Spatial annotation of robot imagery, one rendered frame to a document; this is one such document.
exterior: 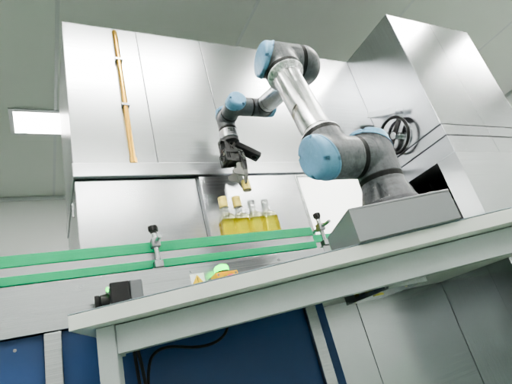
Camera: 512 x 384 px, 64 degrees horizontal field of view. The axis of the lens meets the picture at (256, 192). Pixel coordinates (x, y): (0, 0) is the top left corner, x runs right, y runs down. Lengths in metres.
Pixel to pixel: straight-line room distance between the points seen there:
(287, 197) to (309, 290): 0.93
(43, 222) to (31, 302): 3.63
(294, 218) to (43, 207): 3.47
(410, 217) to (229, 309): 0.46
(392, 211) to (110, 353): 0.69
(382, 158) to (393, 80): 1.36
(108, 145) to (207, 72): 0.67
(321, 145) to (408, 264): 0.34
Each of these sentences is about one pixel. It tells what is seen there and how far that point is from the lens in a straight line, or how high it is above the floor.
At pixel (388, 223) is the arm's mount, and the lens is 0.98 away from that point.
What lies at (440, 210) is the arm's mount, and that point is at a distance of 1.04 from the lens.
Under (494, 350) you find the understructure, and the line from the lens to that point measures 2.19.
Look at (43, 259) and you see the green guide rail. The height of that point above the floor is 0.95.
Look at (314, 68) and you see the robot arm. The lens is 1.38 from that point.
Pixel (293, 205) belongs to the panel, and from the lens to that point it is 1.83.
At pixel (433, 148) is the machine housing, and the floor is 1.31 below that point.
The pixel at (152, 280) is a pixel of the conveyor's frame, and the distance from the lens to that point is 1.20.
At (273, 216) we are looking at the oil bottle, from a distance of 1.57.
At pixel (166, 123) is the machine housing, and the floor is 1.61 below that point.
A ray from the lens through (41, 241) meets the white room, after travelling 4.70.
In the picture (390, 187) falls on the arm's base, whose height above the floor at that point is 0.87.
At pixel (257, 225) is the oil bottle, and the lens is 1.52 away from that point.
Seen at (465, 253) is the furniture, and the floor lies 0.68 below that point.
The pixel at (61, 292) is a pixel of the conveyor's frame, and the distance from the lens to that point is 1.17.
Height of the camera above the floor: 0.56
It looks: 23 degrees up
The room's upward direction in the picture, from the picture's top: 15 degrees counter-clockwise
